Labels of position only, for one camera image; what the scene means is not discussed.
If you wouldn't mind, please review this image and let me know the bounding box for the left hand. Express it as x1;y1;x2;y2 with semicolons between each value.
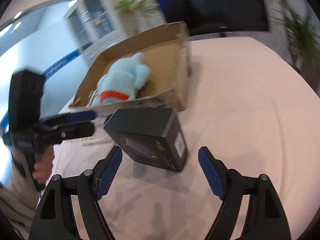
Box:
32;146;55;184

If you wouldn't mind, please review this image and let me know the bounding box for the black television screen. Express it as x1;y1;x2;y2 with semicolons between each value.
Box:
157;0;269;36

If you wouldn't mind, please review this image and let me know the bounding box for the light blue plush toy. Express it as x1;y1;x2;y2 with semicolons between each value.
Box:
91;52;150;106

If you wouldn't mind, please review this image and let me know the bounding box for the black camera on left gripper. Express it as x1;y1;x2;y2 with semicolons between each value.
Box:
8;69;45;131

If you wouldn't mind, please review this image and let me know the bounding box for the brown cardboard box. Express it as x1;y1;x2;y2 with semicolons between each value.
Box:
69;22;189;112

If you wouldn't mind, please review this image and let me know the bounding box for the grey filing cabinet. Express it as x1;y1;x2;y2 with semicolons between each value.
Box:
64;0;129;66

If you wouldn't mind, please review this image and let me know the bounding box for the black rectangular box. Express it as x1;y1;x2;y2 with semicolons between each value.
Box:
104;108;188;172

